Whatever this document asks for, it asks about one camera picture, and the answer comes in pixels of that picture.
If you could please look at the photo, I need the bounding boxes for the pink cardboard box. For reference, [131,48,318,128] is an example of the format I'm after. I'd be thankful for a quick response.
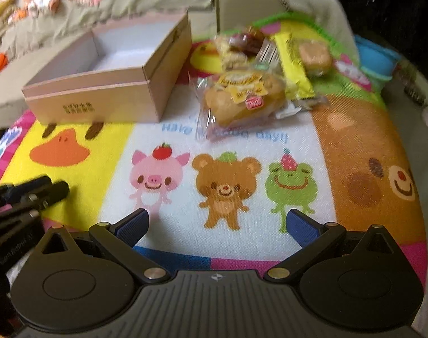
[22,12,192,124]

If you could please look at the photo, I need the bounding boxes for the yellow snack bar packet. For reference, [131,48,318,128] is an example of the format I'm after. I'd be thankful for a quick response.
[274,31,316,100]

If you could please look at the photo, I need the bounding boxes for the round bun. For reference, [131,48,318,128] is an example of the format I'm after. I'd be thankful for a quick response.
[189,69,302,141]

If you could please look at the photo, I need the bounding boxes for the square biscuit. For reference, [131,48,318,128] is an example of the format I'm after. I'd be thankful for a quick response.
[296,39,333,76]

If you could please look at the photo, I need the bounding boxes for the crumbly cake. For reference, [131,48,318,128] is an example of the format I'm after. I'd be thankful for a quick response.
[213,34,256,71]

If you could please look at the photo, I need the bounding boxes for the brown pastries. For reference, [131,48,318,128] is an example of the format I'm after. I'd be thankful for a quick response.
[229,26,268,57]

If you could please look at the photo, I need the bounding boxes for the colourful cartoon play mat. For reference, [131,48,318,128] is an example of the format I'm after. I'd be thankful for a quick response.
[0,13,428,279]

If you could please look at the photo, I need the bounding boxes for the blue plastic basin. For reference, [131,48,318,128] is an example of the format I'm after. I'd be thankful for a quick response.
[355,35,401,86]

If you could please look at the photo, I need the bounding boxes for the beige throw blanket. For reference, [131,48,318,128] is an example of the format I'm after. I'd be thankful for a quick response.
[0,0,359,58]

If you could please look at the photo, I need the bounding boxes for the beige sofa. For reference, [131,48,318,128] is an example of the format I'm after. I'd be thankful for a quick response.
[0,0,359,129]

